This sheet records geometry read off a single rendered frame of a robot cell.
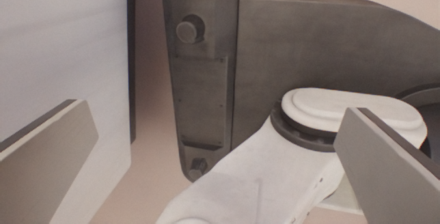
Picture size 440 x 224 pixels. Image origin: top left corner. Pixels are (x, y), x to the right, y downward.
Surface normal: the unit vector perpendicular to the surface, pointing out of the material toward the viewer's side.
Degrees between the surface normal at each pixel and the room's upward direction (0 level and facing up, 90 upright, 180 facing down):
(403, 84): 0
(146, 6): 0
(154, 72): 0
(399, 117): 90
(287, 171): 90
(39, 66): 90
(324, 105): 90
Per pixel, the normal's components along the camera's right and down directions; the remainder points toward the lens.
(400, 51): -0.23, 0.50
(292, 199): 0.01, -0.86
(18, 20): 0.95, 0.29
